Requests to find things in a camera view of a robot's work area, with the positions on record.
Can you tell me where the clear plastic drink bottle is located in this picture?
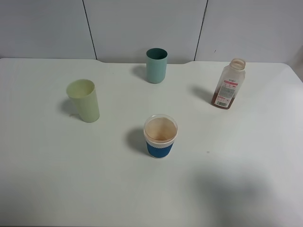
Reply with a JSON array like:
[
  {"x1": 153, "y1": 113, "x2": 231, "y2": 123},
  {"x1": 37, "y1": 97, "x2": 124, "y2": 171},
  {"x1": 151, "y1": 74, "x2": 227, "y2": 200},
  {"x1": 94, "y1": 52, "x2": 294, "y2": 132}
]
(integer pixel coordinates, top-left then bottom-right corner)
[{"x1": 211, "y1": 58, "x2": 246, "y2": 109}]

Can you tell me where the clear cup with blue sleeve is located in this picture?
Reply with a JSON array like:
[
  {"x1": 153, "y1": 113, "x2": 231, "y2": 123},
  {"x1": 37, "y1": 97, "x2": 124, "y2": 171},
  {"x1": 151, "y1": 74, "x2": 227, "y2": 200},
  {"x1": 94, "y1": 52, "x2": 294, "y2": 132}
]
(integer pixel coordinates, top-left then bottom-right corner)
[{"x1": 143, "y1": 114, "x2": 178, "y2": 158}]

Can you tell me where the teal plastic cup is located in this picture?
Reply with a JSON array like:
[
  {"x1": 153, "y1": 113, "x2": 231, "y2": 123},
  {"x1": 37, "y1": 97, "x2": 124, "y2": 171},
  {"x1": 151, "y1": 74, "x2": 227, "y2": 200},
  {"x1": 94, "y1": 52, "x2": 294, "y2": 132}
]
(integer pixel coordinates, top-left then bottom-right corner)
[{"x1": 146, "y1": 48, "x2": 168, "y2": 84}]

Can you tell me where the light green plastic cup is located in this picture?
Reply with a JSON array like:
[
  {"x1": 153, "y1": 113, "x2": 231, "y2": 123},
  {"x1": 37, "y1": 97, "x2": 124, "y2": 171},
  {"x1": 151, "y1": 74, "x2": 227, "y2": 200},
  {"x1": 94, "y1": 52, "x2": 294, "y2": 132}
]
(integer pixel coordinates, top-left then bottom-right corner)
[{"x1": 66, "y1": 79, "x2": 100, "y2": 123}]

